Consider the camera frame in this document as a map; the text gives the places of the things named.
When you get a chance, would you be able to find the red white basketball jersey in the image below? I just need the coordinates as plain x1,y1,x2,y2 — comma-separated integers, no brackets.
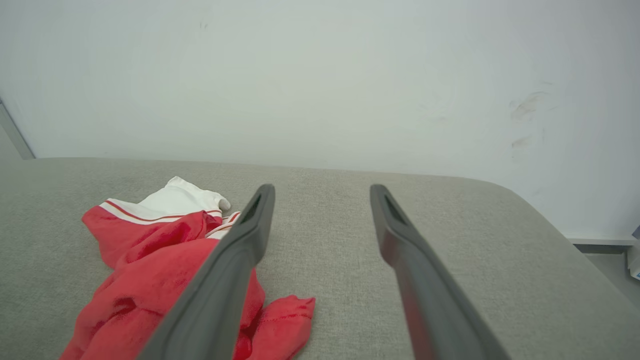
60,176,317,360

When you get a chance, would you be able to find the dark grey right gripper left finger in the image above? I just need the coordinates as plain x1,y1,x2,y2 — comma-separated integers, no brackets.
137,183,276,360

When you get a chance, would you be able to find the white baseboard strip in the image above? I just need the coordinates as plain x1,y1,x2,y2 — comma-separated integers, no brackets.
565,232,640,247

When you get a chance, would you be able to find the white blue object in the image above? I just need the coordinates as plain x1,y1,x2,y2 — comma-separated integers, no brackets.
626,225,640,281

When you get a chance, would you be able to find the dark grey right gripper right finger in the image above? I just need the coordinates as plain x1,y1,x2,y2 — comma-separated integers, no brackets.
370,184,512,360

